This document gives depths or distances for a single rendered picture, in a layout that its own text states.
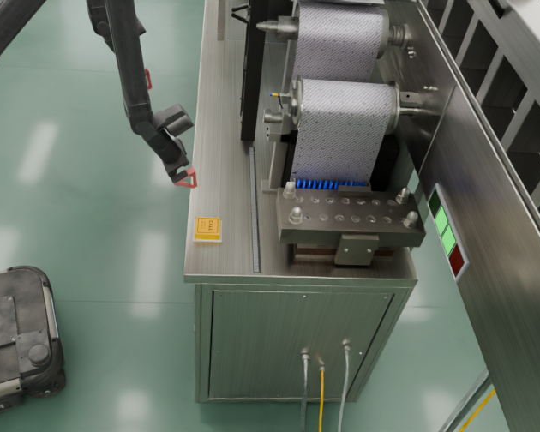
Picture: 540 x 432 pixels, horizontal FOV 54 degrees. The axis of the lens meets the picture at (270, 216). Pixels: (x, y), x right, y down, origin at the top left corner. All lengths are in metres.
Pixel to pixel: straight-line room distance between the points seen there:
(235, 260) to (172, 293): 1.06
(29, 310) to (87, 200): 0.89
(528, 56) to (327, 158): 0.63
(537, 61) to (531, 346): 0.49
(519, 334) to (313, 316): 0.75
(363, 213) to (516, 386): 0.64
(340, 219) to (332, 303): 0.27
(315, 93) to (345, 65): 0.24
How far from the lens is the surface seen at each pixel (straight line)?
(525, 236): 1.03
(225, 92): 2.10
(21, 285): 2.35
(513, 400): 1.09
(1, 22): 1.16
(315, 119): 1.41
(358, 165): 1.54
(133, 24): 1.19
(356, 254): 1.48
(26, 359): 2.11
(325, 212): 1.46
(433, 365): 2.52
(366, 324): 1.72
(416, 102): 1.49
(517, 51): 1.12
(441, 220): 1.32
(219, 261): 1.47
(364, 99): 1.43
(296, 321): 1.65
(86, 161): 3.20
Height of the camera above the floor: 2.05
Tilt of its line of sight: 46 degrees down
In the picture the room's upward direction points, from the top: 8 degrees clockwise
